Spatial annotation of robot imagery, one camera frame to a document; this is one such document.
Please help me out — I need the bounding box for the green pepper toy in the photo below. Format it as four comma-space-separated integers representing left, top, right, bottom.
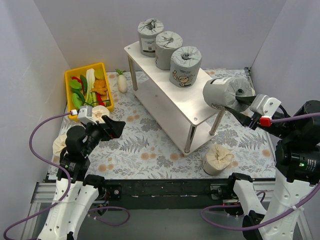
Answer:
80, 74, 88, 95

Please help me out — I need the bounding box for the white radish toy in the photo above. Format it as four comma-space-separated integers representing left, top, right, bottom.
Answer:
115, 69, 128, 93

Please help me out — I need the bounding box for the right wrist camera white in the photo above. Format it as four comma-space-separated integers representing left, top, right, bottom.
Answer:
249, 94, 282, 127

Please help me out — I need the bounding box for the yellow green fruit toy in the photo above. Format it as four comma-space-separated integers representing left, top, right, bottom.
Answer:
94, 68, 105, 80

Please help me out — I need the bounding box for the yellow plastic bin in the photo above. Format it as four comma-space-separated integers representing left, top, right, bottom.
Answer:
64, 62, 114, 112

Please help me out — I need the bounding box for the beige roll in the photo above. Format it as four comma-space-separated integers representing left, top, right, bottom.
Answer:
202, 144, 234, 176
52, 134, 67, 156
92, 105, 110, 123

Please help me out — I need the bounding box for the orange ginger toy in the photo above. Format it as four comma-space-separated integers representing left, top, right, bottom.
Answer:
91, 79, 108, 96

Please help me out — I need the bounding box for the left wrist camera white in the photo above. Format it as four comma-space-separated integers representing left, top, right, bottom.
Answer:
70, 105, 99, 125

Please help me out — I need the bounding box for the white bok choy toy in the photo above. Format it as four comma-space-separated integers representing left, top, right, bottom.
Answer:
85, 68, 95, 98

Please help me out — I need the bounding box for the red chili toy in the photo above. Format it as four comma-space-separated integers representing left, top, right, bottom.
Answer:
71, 76, 83, 84

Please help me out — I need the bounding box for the grey roll with cartoon label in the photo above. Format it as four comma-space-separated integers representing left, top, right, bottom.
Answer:
155, 31, 183, 71

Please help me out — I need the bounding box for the green leafy vegetable toy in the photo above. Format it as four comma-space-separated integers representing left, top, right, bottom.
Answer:
71, 93, 84, 110

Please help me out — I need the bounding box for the aluminium frame rail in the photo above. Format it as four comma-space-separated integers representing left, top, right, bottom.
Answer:
22, 66, 313, 240

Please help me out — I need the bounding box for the floral table mat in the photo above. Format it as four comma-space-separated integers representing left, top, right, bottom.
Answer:
87, 72, 275, 179

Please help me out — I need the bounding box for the grey roll with QR label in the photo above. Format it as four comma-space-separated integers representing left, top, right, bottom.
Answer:
137, 18, 164, 58

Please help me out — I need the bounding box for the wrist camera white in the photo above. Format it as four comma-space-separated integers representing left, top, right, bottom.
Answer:
249, 94, 282, 127
70, 105, 99, 125

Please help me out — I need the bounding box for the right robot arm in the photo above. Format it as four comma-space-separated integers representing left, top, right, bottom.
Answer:
226, 94, 320, 240

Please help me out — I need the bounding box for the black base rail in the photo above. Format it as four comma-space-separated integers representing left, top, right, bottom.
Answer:
104, 178, 238, 210

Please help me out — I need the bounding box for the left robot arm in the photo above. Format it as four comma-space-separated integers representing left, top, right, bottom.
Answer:
37, 115, 126, 240

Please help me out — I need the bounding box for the white two-tier shelf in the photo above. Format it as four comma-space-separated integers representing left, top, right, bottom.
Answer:
124, 42, 225, 156

